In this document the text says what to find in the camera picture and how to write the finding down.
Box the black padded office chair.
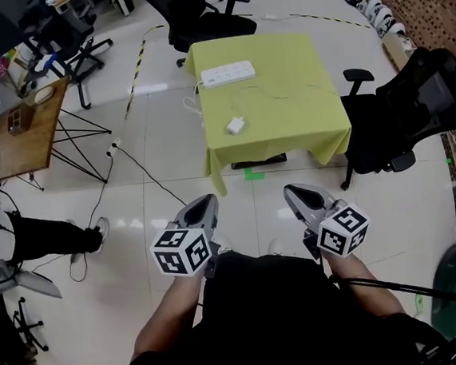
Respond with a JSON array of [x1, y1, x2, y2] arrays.
[[139, 0, 262, 72]]

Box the green floor tape mark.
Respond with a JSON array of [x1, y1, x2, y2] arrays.
[[243, 166, 267, 183]]

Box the black mesh office chair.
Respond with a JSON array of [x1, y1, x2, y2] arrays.
[[327, 43, 456, 192]]

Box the person's right forearm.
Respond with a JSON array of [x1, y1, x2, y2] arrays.
[[322, 245, 407, 326]]

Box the white power strip cable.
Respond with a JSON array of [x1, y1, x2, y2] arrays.
[[180, 79, 210, 129]]

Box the person's left forearm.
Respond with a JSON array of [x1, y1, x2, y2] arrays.
[[126, 272, 214, 363]]

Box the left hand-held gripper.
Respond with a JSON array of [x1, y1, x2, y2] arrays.
[[145, 192, 227, 284]]

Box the cardboard box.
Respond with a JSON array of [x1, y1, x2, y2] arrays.
[[381, 30, 419, 72]]

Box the white charger cable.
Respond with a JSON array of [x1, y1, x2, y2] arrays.
[[228, 77, 342, 125]]

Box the black office chair star base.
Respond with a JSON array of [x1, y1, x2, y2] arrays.
[[15, 0, 121, 117]]

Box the person's black clothing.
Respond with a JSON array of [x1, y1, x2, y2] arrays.
[[107, 229, 456, 365]]

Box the small white floor power strip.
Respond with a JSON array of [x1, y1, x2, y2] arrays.
[[104, 137, 125, 159]]

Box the black curved cable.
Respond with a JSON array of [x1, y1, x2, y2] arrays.
[[332, 267, 456, 365]]

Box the white charger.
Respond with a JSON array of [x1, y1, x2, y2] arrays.
[[225, 116, 251, 136]]

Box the white round bowl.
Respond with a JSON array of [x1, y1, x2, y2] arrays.
[[33, 85, 58, 105]]

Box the black stool base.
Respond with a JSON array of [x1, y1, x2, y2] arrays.
[[0, 294, 51, 361]]

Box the black floor cable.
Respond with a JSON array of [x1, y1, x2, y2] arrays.
[[56, 137, 196, 284]]

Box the yellow black floor tape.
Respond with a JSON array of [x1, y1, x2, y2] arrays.
[[289, 4, 374, 38], [115, 22, 175, 121]]

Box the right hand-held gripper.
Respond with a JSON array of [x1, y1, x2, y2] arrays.
[[282, 177, 375, 266]]

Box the small wooden house box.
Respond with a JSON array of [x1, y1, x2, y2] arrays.
[[4, 100, 38, 138]]

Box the person's right white shoe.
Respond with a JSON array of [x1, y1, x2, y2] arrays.
[[267, 236, 290, 257]]

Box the white black sneaker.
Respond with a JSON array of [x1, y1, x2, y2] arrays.
[[363, 3, 392, 22], [371, 11, 399, 31], [355, 0, 383, 14], [376, 20, 407, 39]]

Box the green cloth covered table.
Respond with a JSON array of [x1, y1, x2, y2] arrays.
[[180, 26, 358, 200]]

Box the wooden table wire legs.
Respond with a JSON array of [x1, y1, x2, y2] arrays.
[[0, 71, 118, 196]]

